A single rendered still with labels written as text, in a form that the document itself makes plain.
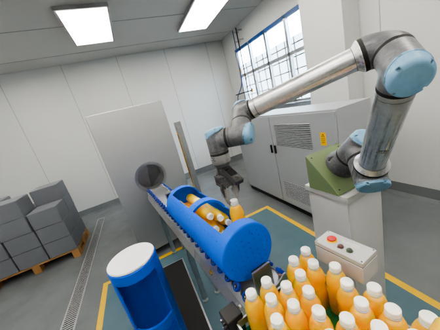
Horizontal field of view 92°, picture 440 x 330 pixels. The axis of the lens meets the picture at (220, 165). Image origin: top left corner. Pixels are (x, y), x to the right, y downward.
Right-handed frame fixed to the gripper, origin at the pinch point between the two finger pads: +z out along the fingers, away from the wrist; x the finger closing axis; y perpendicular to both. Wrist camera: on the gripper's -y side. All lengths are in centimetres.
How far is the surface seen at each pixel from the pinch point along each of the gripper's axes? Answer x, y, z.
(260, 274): 6.3, -19.1, 27.2
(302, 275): 0.5, -38.1, 18.7
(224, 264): 18.3, -11.8, 18.5
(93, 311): 115, 163, 131
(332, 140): -152, 48, 17
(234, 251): 11.9, -11.8, 16.0
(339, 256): -19.3, -39.5, 22.2
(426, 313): -12, -68, 19
